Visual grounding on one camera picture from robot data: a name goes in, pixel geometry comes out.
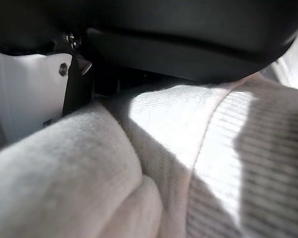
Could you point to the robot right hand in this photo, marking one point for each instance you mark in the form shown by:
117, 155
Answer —
164, 37

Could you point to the white garment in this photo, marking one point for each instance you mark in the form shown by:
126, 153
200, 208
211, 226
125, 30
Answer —
114, 173

